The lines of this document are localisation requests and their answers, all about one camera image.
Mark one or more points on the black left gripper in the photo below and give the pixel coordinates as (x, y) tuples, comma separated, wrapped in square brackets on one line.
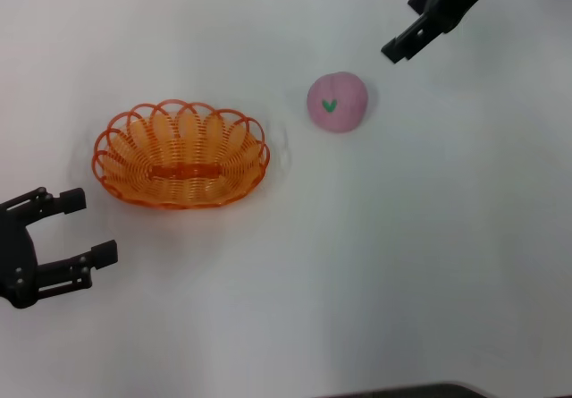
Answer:
[(18, 264)]

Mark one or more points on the orange woven plastic basket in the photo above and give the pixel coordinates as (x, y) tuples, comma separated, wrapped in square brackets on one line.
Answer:
[(183, 172)]

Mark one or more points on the pink peach with green mark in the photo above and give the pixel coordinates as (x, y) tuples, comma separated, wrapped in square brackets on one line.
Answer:
[(337, 103)]

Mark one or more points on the dark robot chest edge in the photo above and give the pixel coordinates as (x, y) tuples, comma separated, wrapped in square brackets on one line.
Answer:
[(406, 391)]

